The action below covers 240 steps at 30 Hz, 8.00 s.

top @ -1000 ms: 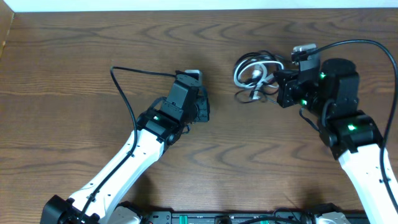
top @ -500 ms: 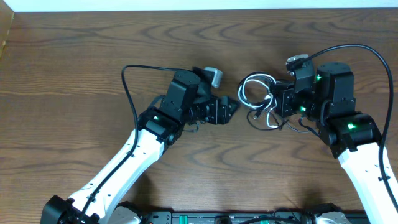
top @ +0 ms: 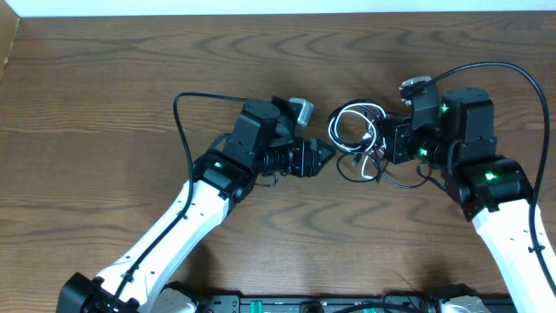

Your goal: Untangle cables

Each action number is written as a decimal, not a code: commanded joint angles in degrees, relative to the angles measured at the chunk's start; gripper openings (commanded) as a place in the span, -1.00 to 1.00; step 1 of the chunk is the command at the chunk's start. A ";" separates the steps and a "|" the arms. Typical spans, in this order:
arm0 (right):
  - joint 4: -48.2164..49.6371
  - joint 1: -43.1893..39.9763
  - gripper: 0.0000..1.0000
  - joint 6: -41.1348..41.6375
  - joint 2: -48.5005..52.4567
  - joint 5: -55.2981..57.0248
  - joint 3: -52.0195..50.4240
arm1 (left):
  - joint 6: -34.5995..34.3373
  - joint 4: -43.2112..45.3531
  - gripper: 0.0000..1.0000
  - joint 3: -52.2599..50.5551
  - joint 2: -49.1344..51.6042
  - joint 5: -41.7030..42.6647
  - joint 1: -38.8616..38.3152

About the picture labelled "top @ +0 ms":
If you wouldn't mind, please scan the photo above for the white cable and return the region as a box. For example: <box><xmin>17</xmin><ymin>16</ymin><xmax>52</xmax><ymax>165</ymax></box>
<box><xmin>329</xmin><ymin>103</ymin><xmax>387</xmax><ymax>181</ymax></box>

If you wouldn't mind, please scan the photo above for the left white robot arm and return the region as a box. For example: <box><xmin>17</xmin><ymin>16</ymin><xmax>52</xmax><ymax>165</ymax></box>
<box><xmin>56</xmin><ymin>97</ymin><xmax>334</xmax><ymax>312</ymax></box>

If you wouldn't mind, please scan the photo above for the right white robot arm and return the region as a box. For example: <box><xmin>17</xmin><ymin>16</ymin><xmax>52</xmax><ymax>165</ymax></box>
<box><xmin>378</xmin><ymin>87</ymin><xmax>555</xmax><ymax>312</ymax></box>

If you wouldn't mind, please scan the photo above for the left camera black cable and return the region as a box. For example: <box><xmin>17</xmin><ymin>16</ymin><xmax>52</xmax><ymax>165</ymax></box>
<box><xmin>108</xmin><ymin>91</ymin><xmax>248</xmax><ymax>310</ymax></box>

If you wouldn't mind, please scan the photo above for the camera black cable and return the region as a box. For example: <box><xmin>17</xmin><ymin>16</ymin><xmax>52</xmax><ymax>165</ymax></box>
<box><xmin>108</xmin><ymin>91</ymin><xmax>248</xmax><ymax>310</ymax></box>
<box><xmin>412</xmin><ymin>61</ymin><xmax>556</xmax><ymax>296</ymax></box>

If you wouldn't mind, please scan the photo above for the right camera black cable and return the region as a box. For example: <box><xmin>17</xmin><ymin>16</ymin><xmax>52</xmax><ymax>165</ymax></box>
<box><xmin>412</xmin><ymin>61</ymin><xmax>556</xmax><ymax>296</ymax></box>

